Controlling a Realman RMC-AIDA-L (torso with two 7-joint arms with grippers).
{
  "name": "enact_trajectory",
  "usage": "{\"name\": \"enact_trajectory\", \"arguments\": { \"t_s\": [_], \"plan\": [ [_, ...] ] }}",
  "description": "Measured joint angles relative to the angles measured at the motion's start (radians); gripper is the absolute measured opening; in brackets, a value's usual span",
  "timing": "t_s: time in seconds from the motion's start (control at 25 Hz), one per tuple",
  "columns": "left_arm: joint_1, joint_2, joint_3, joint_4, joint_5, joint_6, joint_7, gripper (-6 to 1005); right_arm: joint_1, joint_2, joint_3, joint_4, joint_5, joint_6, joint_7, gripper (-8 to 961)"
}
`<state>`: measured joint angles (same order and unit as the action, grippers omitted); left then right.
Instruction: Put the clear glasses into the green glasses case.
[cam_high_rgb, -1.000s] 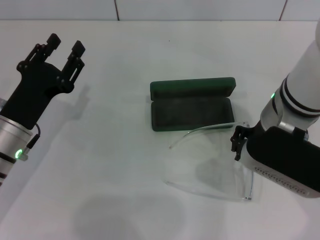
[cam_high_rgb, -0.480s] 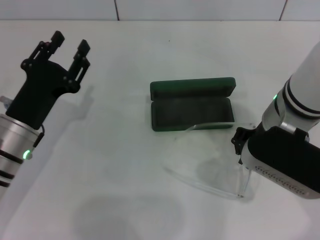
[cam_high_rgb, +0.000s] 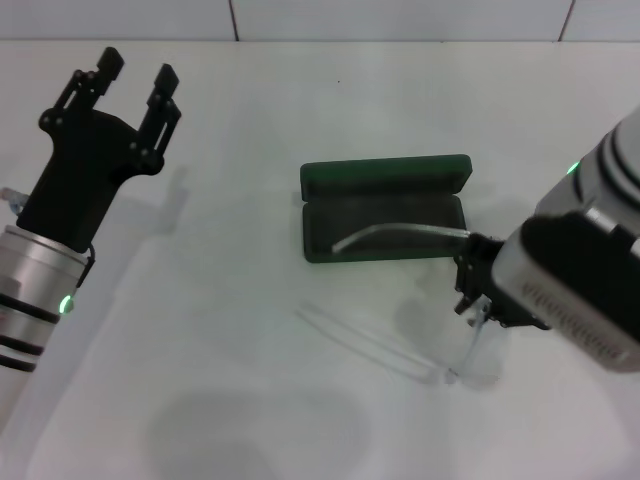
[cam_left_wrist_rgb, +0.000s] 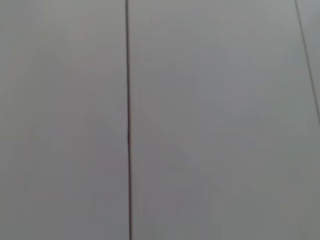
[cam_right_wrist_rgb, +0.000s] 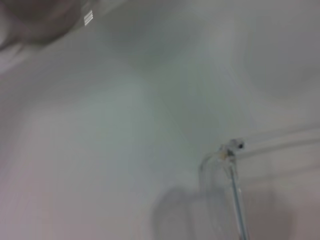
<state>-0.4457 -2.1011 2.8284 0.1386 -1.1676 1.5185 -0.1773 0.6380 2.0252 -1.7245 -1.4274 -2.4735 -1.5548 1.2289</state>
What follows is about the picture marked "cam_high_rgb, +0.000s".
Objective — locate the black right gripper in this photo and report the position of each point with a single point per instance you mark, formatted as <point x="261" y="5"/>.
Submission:
<point x="515" y="317"/>

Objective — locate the clear white glasses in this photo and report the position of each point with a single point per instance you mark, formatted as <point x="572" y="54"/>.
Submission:
<point x="390" y="229"/>

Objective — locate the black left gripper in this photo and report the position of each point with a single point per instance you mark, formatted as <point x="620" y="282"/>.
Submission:
<point x="85" y="165"/>

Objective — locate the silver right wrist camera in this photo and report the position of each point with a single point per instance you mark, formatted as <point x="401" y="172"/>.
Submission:
<point x="575" y="280"/>

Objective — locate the silver left gripper connector stub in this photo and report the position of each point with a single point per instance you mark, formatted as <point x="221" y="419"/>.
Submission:
<point x="12" y="200"/>

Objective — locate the green glasses case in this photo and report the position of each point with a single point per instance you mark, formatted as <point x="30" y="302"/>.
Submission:
<point x="380" y="205"/>

